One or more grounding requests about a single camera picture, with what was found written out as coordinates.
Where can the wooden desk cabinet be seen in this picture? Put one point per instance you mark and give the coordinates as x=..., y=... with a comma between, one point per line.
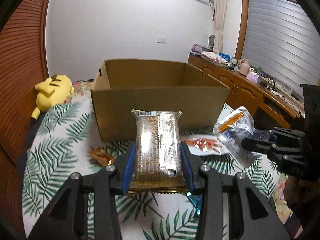
x=268, y=111

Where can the white wall switch plate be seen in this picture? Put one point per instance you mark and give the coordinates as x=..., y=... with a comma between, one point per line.
x=161, y=40

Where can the small brown snack packet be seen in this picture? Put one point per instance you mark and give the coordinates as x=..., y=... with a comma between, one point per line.
x=102, y=157

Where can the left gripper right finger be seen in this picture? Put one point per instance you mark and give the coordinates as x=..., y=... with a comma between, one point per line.
x=250, y=215

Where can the gold clear cracker pack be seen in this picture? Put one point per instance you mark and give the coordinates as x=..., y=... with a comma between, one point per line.
x=158, y=165

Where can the blue foil candy wrapper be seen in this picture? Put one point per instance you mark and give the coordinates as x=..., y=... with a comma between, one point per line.
x=196, y=201

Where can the brown cardboard box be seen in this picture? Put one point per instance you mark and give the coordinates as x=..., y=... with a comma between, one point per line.
x=122, y=85

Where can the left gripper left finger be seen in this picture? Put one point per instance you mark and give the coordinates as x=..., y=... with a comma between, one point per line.
x=65, y=217

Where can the white chicken feet snack bag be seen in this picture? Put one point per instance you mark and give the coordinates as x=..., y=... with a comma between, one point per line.
x=205, y=146

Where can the pink tissue box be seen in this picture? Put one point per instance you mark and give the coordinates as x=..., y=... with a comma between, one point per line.
x=253, y=77

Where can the white orange-striped snack pouch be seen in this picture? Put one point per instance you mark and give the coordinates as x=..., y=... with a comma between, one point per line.
x=233, y=128

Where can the wooden louvered wardrobe door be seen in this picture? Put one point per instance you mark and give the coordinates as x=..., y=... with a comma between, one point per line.
x=23, y=65

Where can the pink kettle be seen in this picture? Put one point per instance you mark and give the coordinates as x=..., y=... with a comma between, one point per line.
x=244, y=67

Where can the small white desk fan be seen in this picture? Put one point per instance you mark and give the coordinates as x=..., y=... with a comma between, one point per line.
x=211, y=40

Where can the white power strip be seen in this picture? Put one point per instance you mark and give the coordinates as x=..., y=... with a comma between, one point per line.
x=274, y=93

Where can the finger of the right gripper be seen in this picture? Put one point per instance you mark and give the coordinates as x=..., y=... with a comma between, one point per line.
x=285, y=151
x=287, y=133

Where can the grey window roller blind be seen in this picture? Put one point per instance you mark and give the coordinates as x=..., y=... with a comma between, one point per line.
x=281, y=39

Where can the floral quilt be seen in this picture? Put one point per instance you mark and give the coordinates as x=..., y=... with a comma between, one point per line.
x=82, y=87

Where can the yellow Pikachu plush toy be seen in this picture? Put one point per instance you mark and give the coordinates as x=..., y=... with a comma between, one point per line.
x=52, y=91

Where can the folded floral cloth pile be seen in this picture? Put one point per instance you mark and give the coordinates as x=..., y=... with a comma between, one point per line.
x=213, y=57

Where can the white floral curtain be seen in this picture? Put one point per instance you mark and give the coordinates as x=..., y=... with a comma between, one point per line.
x=220, y=8

